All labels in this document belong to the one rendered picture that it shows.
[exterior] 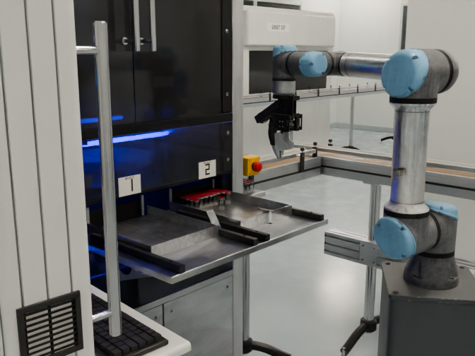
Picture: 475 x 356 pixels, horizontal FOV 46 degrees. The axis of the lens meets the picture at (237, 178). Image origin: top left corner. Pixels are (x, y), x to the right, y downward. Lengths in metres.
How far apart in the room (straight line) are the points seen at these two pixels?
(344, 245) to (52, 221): 2.01
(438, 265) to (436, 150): 1.57
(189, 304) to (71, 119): 1.23
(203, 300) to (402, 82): 1.14
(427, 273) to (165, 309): 0.90
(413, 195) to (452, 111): 1.65
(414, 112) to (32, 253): 0.94
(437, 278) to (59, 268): 1.03
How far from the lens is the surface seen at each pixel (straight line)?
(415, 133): 1.48
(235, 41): 2.08
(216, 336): 2.27
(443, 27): 3.14
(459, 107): 3.11
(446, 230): 1.63
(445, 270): 1.67
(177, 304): 2.06
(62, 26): 1.00
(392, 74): 1.46
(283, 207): 1.92
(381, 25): 10.74
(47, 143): 0.99
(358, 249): 2.81
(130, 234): 1.77
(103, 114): 1.05
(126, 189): 1.80
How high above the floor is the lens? 1.43
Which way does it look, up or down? 13 degrees down
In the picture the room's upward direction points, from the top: straight up
